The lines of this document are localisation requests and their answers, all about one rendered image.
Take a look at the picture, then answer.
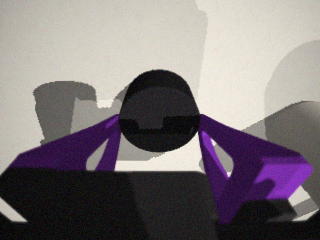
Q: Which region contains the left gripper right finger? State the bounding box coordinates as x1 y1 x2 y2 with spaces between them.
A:
198 114 313 224

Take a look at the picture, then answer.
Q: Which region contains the black bottle cap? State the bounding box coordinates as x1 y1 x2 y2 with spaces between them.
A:
119 69 200 153

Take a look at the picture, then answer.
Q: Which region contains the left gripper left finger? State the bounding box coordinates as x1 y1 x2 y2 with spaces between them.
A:
7 114 121 171

